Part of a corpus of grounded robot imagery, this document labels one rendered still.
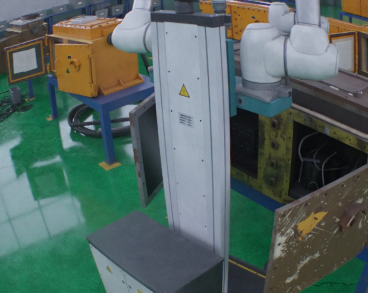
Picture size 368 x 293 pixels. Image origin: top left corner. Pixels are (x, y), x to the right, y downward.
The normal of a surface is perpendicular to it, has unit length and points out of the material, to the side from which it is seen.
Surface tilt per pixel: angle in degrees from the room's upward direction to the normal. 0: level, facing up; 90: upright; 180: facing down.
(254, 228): 0
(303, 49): 75
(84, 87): 90
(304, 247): 90
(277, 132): 90
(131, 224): 0
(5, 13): 90
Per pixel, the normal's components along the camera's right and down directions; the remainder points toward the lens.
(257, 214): -0.05, -0.90
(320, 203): 0.45, 0.37
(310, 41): -0.30, 0.22
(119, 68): 0.64, 0.31
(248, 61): -0.72, 0.34
